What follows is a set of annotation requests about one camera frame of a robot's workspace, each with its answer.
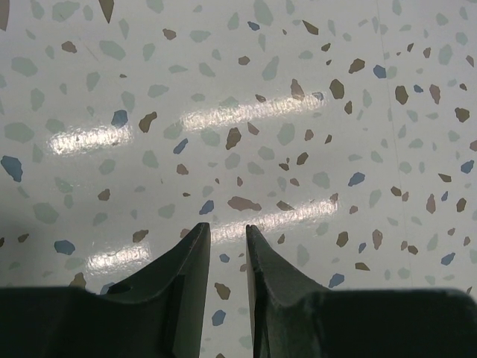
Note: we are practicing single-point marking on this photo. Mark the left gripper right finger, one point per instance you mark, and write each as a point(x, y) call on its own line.
point(294, 316)

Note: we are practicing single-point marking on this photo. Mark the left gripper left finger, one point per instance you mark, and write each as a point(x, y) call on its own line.
point(156, 312)

